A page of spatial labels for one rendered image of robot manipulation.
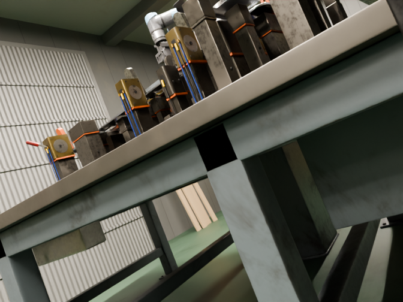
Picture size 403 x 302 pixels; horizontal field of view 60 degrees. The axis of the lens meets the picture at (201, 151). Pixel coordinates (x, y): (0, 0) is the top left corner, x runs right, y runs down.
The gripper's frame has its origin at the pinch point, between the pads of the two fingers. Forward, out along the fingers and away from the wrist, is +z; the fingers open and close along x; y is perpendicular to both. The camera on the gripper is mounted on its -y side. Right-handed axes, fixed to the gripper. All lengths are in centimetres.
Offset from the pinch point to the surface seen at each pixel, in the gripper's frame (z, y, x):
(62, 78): -118, 255, -41
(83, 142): 24, 10, 58
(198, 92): 35, -64, 48
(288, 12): 28, -94, 34
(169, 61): 2.2, -17.9, 16.2
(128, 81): 15, -31, 50
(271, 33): 26, -81, 26
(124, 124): 22.7, -1.3, 41.5
